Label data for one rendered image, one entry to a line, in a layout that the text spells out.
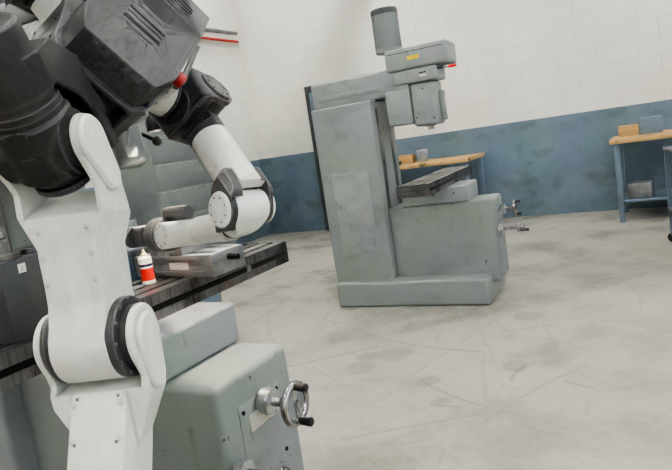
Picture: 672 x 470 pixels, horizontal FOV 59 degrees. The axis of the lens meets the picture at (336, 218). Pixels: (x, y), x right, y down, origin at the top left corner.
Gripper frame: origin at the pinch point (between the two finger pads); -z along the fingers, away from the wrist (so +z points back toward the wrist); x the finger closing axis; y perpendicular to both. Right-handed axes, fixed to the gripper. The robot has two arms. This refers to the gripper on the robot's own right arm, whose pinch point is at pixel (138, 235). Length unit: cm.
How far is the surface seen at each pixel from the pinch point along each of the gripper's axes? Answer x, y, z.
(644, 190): -588, 41, -48
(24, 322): 32.4, 15.6, 2.2
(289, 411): -14, 48, 37
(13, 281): 33.5, 5.6, 2.7
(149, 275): -10.2, 13.5, -16.7
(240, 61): -505, -210, -581
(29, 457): 22, 65, -47
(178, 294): -12.8, 19.5, -5.7
